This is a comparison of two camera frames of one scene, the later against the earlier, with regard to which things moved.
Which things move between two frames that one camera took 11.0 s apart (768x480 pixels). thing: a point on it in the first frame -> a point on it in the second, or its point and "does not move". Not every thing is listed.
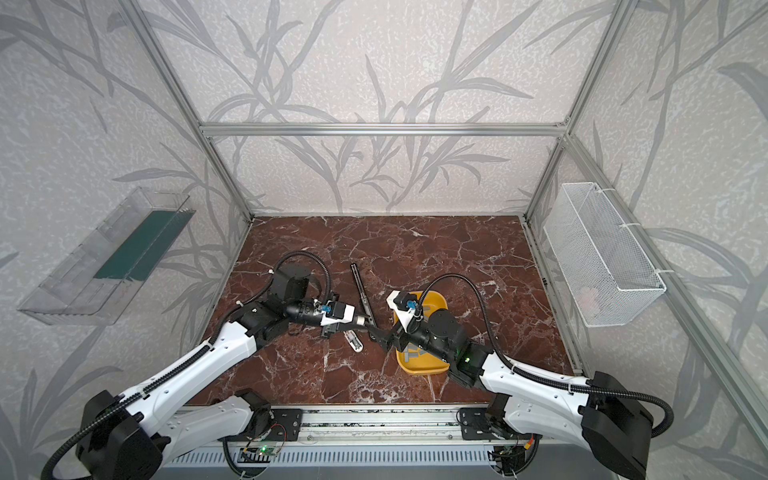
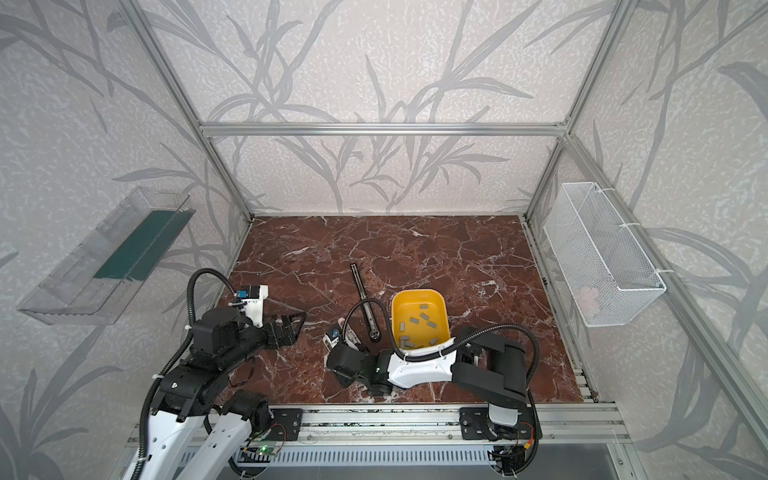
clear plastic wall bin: x=104 y=274 does not move
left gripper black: x=335 y=325 -> x=275 y=330
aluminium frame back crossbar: x=383 y=129 does not move
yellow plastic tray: x=412 y=358 -> x=420 y=318
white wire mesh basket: x=607 y=279 does not move
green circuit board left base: x=265 y=450 does not move
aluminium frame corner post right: x=620 y=17 does not move
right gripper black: x=399 y=336 -> x=335 y=342
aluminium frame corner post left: x=143 y=24 does not move
